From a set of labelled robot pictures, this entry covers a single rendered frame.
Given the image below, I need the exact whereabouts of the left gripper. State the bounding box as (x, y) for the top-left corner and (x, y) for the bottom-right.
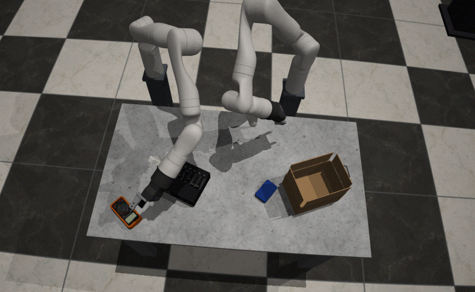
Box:
(246, 98), (287, 127)

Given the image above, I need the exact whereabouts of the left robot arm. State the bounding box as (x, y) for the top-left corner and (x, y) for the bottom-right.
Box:
(221, 0), (320, 116)

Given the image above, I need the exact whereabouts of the black lighting desk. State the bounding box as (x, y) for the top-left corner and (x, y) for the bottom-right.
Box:
(164, 162), (210, 206)

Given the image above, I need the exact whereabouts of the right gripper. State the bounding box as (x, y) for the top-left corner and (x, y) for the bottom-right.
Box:
(129, 156), (182, 210)

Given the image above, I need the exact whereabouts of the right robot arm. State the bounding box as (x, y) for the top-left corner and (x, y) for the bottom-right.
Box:
(129, 16), (204, 167)

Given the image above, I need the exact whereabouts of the orange digital multimeter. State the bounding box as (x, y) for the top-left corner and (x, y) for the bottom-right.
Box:
(110, 196), (142, 229)

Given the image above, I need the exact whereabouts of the brown cardboard box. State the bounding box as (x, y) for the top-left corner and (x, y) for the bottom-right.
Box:
(282, 152), (352, 215)

